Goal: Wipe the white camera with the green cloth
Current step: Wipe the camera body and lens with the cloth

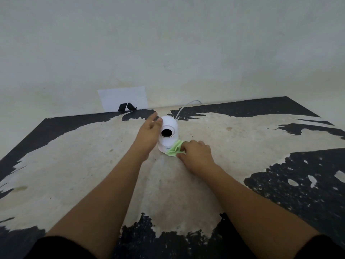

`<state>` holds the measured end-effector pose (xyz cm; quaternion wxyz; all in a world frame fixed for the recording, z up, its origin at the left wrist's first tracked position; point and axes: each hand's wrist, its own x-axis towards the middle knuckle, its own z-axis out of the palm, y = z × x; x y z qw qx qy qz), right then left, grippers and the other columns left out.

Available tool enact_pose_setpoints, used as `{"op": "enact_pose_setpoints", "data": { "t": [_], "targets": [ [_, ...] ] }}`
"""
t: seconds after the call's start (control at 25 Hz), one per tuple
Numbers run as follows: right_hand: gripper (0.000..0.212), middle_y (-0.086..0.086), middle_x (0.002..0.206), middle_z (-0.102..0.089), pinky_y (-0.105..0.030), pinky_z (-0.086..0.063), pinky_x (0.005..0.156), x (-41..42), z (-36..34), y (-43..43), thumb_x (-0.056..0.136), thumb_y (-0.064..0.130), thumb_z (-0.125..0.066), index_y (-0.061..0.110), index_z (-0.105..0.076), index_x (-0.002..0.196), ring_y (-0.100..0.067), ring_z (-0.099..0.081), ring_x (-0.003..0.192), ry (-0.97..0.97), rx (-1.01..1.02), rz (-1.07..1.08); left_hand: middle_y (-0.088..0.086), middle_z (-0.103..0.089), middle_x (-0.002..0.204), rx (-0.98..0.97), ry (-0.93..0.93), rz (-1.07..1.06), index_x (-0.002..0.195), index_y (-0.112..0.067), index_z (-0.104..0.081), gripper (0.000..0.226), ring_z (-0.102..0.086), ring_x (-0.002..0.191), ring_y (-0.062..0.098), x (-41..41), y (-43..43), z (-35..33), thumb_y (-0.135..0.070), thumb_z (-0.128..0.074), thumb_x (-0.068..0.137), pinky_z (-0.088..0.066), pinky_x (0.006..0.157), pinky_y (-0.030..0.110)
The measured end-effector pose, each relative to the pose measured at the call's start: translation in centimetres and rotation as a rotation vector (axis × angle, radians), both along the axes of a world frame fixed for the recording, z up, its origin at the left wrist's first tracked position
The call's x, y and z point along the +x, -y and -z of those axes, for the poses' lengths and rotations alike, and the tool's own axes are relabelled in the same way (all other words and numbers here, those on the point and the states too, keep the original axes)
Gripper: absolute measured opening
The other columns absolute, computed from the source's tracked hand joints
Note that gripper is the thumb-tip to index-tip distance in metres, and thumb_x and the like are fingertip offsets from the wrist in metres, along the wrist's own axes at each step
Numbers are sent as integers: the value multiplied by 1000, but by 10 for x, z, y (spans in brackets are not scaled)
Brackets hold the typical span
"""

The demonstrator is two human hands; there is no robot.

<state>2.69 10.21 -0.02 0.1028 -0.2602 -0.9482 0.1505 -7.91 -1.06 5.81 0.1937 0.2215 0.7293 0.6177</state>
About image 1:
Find person's right hand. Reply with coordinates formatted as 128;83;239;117
176;140;217;177

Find person's left hand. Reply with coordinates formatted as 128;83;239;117
131;112;163;162

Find light green cleaning cloth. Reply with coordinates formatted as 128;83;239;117
165;140;187;157

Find white dome security camera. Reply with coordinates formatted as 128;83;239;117
157;115;180;154

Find person's right forearm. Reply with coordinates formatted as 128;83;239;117
198;164;321;259

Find person's left forearm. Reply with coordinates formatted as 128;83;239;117
44;149;148;259

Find white card with black logo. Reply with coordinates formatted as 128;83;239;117
97;86;149;112

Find black sleeve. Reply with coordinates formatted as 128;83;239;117
293;234;345;259
24;236;98;259

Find white power cable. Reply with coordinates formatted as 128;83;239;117
176;100;202;120

